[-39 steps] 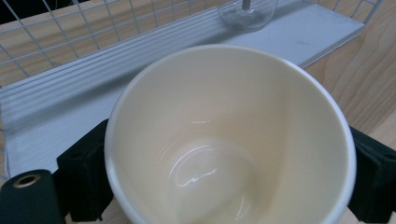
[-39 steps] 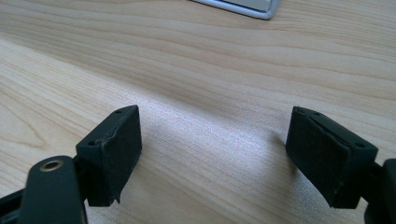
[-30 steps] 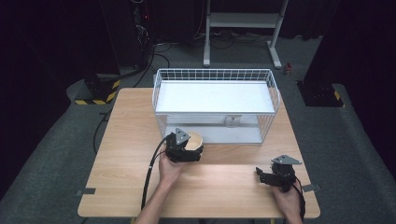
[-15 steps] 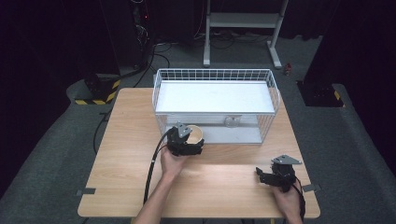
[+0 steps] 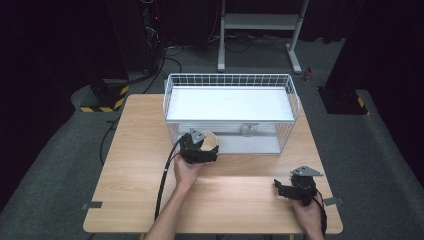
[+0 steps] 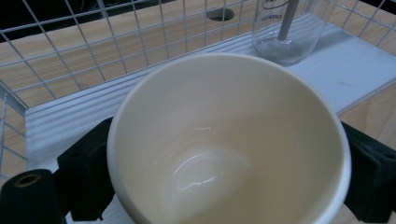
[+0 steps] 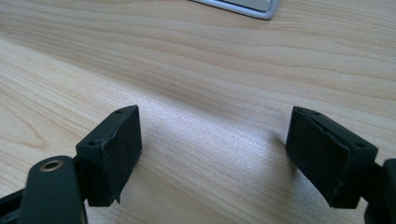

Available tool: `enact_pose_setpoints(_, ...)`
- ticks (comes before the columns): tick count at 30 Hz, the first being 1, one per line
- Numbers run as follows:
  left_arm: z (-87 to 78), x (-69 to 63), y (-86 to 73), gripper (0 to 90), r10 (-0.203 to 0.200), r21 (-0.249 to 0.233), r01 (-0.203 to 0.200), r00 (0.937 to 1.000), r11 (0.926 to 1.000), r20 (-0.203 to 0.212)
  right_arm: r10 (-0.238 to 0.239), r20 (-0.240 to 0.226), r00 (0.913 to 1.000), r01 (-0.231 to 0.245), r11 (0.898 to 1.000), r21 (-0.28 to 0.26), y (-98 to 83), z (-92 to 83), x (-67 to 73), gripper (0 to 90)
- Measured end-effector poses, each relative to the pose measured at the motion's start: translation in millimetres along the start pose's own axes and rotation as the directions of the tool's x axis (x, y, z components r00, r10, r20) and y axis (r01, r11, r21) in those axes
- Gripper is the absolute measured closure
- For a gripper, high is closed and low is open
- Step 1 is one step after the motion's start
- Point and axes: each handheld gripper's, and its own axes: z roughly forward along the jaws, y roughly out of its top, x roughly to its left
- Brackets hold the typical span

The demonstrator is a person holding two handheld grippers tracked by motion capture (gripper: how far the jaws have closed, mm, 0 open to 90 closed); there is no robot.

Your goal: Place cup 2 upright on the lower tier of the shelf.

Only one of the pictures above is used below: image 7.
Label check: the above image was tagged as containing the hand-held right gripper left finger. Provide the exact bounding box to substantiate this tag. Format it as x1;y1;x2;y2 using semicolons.
75;105;143;207

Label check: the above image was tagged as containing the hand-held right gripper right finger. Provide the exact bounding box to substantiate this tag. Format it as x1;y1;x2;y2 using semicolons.
285;105;379;209

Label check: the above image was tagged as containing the white keyboard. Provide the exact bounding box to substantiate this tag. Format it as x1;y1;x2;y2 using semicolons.
190;0;281;21

